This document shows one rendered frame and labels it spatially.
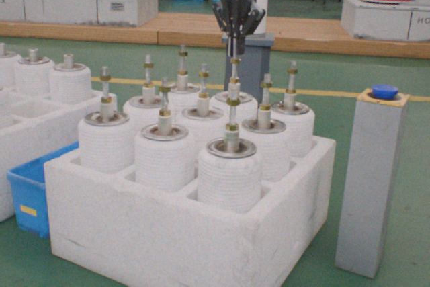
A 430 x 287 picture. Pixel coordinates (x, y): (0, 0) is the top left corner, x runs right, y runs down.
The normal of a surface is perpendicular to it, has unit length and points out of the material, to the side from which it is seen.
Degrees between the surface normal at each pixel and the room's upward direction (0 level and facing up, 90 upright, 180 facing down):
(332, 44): 90
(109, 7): 90
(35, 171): 88
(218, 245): 90
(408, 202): 0
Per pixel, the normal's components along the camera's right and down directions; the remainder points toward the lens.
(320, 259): 0.04, -0.94
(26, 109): 0.88, 0.19
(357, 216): -0.48, 0.28
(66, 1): -0.11, 0.33
